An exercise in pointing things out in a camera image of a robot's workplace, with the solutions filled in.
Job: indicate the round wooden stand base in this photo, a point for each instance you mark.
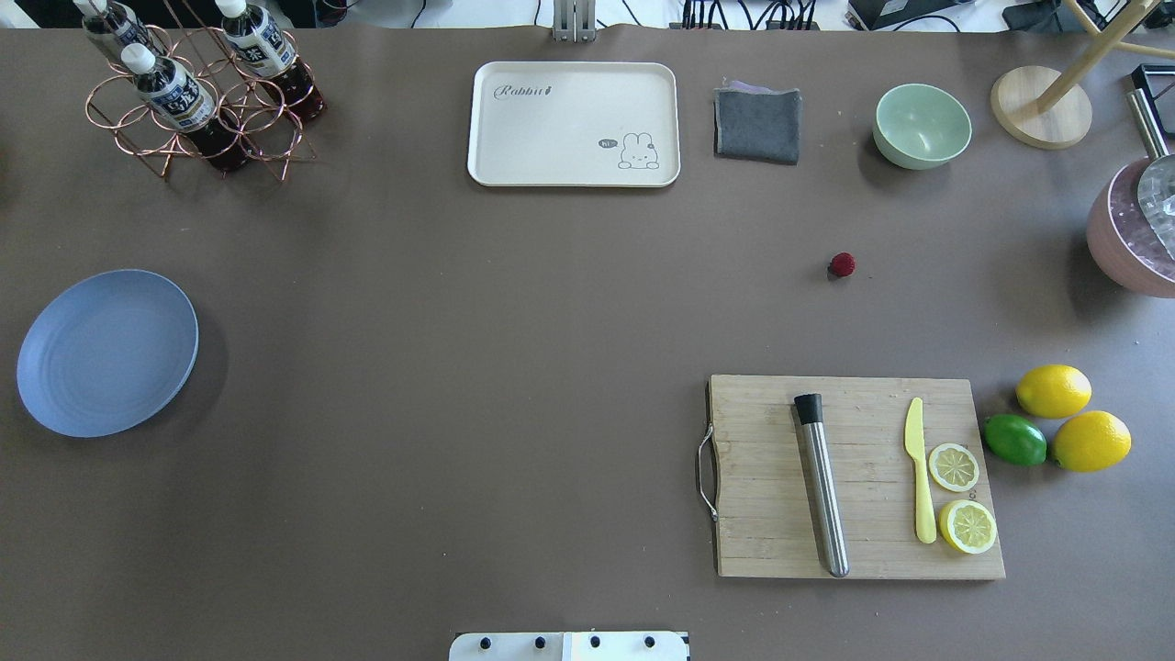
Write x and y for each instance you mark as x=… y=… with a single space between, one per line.
x=1013 y=100

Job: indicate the red strawberry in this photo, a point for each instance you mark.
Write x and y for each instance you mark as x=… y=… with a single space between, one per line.
x=842 y=265

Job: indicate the cream rabbit tray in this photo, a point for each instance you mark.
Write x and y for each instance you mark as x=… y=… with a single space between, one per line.
x=574 y=124

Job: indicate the blue plate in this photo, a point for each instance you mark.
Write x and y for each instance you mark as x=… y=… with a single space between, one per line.
x=108 y=353

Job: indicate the pink bowl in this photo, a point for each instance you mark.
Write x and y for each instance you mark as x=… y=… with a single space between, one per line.
x=1121 y=240

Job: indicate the yellow plastic knife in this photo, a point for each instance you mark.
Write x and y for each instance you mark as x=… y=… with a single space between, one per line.
x=915 y=447

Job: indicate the mint green bowl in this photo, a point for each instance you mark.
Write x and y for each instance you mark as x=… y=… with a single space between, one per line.
x=918 y=127

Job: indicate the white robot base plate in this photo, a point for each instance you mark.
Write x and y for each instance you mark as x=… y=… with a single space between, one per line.
x=583 y=645

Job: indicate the yellow lemon near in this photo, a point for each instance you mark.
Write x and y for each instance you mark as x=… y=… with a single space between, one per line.
x=1091 y=441

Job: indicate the wooden cutting board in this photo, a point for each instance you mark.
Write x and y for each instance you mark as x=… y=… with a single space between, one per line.
x=766 y=510

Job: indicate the green lime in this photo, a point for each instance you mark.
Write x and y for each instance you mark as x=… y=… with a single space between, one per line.
x=1015 y=439

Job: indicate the tea bottle front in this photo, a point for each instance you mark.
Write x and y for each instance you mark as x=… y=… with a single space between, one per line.
x=180 y=100

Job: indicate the lemon half upper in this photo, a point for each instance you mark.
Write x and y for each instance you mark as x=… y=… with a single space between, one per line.
x=953 y=467

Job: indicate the tea bottle left back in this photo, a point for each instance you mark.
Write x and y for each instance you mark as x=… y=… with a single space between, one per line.
x=112 y=26

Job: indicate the grey folded cloth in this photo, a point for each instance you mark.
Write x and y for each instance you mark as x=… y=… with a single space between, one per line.
x=758 y=123

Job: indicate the lemon half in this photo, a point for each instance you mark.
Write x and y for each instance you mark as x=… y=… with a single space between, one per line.
x=953 y=467
x=967 y=526

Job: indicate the copper wire bottle rack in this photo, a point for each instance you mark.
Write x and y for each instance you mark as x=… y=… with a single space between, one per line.
x=271 y=134

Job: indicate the metal ice scoop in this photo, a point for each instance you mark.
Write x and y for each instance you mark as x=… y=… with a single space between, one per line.
x=1155 y=190

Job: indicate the yellow lemon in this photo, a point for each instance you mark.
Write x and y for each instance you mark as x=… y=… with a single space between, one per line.
x=1053 y=391
x=1091 y=441

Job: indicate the lemon half lower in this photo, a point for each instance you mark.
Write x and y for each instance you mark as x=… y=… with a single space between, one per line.
x=967 y=526

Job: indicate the tea bottle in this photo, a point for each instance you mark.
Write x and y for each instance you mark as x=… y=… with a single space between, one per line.
x=112 y=26
x=180 y=100
x=268 y=55

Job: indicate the yellow lemon far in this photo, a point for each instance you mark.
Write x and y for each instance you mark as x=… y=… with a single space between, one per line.
x=1053 y=391

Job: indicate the tea bottle right back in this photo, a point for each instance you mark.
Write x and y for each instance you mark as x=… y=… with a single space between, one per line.
x=268 y=55

